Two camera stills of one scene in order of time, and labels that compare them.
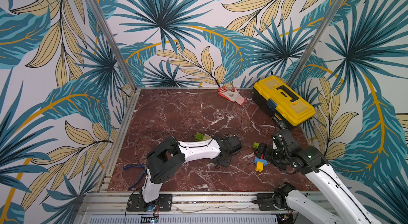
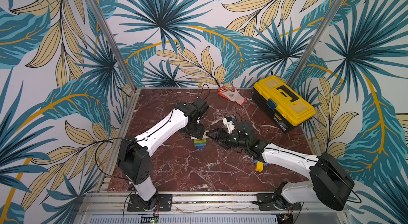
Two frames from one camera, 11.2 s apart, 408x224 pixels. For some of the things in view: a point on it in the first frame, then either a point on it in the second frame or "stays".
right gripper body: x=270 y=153 to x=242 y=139
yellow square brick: x=260 y=166 stays
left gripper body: x=225 y=162 to x=195 y=129
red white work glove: x=232 y=95 stays
